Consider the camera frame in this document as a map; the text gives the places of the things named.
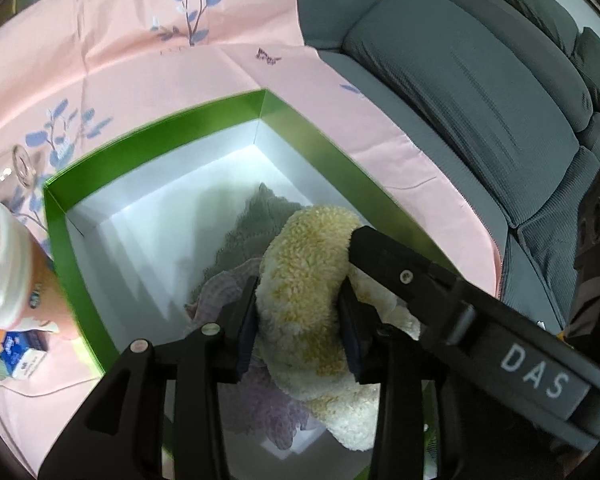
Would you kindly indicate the purple knit cloth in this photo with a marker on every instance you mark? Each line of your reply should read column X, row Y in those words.
column 265, row 410

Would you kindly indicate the green cardboard box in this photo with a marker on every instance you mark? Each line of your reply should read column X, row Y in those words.
column 300, row 145

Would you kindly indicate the grey sofa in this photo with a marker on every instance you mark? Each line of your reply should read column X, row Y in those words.
column 455, row 85

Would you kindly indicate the yellow fluffy cloth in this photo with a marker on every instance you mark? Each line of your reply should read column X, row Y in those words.
column 300, row 280

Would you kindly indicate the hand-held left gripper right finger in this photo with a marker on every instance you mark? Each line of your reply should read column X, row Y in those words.
column 355, row 340

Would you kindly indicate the clear glass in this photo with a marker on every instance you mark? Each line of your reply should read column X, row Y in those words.
column 22, row 165

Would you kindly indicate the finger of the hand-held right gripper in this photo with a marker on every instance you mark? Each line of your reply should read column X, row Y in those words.
column 395, row 272

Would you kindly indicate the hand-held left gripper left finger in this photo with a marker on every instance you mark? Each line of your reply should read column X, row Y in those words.
column 245, row 340

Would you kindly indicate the pink printed tablecloth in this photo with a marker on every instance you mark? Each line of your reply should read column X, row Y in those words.
column 130, row 60

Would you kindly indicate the pink gum jar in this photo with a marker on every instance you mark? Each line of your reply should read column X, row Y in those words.
column 5, row 280

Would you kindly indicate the small blue white carton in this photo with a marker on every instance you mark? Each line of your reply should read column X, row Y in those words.
column 22, row 355

